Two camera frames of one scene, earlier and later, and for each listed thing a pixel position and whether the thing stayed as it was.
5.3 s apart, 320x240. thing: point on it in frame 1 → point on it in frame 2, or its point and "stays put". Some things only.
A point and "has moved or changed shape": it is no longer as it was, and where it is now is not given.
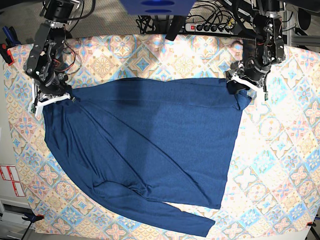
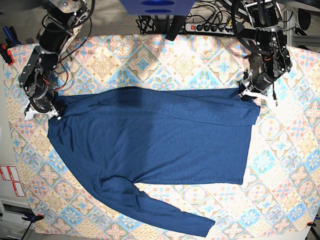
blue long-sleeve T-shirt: x=139 y=145 has moved or changed shape
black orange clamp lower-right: x=311 y=224 stays put
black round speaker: x=303 y=19 stays put
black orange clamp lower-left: x=32 y=218 stays put
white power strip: x=209 y=28 stays put
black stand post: x=176 y=25 stays put
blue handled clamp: x=12 y=39 stays put
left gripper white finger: x=34 y=91 → x=29 y=114
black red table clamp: x=6 y=54 stays put
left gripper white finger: x=39 y=107 → x=52 y=113
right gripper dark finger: x=250 y=84 → x=246 y=95
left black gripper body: x=54 y=84 → x=41 y=101
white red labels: x=10 y=173 stays put
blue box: x=158 y=7 stays put
